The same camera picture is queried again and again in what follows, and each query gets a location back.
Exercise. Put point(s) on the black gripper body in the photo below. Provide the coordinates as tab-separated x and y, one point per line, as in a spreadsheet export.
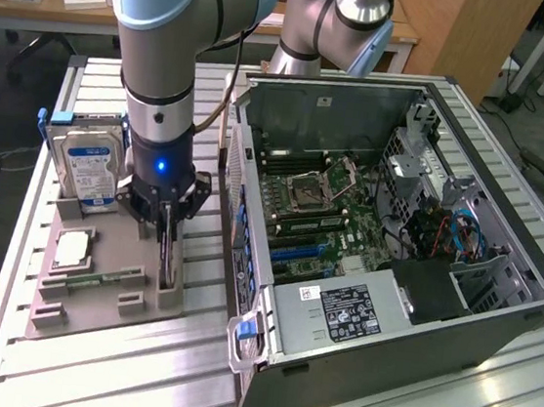
160	166

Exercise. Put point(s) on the green graphics card black fan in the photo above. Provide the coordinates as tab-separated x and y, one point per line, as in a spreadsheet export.
169	260

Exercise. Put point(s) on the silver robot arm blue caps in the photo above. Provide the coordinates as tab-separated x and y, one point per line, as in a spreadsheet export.
161	53

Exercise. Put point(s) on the hard disk in blue caddy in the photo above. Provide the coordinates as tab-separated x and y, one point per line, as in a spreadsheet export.
87	167

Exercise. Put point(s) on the grey parts rack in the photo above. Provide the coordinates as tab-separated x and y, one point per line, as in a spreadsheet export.
109	249

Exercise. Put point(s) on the silver CPU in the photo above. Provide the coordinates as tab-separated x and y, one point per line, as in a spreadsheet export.
71	249

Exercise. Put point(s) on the green RAM stick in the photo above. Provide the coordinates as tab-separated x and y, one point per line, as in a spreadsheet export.
91	281

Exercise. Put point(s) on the CPU socket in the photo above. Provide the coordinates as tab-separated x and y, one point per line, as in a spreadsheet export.
305	188

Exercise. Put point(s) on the RAM stick with white label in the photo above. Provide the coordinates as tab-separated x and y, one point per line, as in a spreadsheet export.
311	224

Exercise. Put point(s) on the metal socket cover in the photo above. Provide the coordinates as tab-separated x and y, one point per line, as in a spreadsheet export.
341	179

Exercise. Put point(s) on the blue case latch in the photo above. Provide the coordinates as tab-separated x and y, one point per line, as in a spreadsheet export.
245	330

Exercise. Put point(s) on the grey power supply unit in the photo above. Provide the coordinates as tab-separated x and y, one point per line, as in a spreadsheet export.
297	324

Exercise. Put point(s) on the black chair base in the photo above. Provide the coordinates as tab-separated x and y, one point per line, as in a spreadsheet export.
44	47

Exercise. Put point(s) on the green motherboard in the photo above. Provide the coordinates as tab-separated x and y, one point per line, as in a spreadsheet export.
362	233

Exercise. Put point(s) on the silver chipset heatsink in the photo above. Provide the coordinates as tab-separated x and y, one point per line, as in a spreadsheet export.
354	267

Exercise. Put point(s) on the white paper stack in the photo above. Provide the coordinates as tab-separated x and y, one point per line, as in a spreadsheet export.
275	19

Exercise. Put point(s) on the metal disk bay cage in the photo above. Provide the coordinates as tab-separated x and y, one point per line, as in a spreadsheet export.
402	179

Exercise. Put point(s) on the black power connector bundle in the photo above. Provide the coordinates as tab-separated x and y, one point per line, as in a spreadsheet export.
421	230

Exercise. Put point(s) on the black plastic shroud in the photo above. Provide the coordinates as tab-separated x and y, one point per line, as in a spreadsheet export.
424	289

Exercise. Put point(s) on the black open PC case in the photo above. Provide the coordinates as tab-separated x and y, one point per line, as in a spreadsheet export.
380	373

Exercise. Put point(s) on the white box red button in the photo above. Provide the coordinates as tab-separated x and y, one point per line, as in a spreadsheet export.
501	87

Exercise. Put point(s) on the black power adapter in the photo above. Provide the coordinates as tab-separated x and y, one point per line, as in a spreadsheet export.
509	103

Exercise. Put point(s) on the wooden cabinet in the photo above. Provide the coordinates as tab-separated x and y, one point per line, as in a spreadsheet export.
495	52

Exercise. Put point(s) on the wooden desk white frame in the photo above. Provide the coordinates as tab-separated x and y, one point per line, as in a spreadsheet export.
29	8

